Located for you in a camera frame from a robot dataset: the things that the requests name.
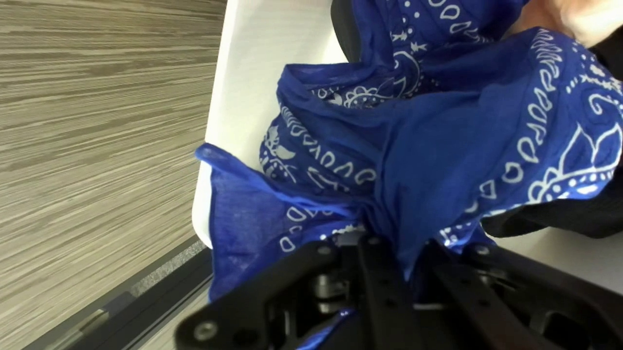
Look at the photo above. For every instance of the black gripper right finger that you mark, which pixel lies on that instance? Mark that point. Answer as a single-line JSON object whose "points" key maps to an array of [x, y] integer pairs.
{"points": [[518, 303]]}

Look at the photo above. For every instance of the peach cloth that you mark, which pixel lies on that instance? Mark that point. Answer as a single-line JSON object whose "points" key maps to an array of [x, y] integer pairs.
{"points": [[584, 16]]}

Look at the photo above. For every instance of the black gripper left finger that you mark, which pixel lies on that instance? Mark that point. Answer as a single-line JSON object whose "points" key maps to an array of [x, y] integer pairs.
{"points": [[259, 311]]}

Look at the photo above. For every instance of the black floor strip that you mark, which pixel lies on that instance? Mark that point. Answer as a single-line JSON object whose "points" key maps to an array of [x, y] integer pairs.
{"points": [[129, 303]]}

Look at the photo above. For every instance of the blue paisley bandana cloth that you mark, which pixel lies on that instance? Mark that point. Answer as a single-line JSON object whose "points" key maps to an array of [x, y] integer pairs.
{"points": [[440, 142]]}

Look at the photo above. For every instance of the white plastic storage box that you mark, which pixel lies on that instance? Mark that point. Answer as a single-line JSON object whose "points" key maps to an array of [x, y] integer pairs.
{"points": [[259, 51]]}

